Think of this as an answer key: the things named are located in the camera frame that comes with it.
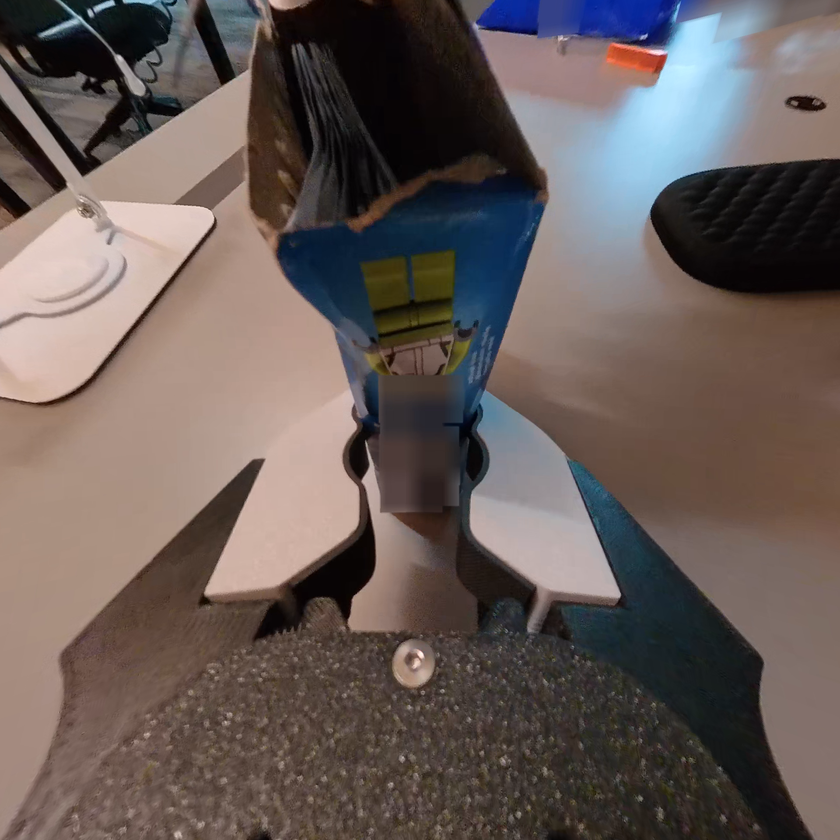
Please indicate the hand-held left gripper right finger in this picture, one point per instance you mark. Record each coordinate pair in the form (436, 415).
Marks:
(538, 525)

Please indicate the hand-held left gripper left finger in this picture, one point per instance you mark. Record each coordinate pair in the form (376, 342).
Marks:
(289, 518)

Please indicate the lego instruction booklet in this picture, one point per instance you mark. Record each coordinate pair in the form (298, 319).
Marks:
(334, 144)

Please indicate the blue lego set box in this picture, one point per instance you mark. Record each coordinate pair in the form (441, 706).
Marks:
(459, 131)

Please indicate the white stand base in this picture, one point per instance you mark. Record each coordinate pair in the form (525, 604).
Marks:
(151, 249)

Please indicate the black chair armrest pad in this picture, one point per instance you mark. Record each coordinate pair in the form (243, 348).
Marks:
(754, 223)

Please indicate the metal stand rod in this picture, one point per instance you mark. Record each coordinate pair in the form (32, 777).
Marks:
(52, 144)

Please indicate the orange block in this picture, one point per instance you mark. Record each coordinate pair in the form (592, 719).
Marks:
(636, 57)

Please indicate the wooden desk black legs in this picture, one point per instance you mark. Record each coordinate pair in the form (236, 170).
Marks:
(216, 39)

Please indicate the black desk grommet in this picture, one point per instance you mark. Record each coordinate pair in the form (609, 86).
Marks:
(806, 103)

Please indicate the blue plastic bin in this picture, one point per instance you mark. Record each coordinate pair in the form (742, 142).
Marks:
(505, 13)

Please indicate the black office chair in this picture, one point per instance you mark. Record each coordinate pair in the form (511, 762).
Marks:
(111, 33)

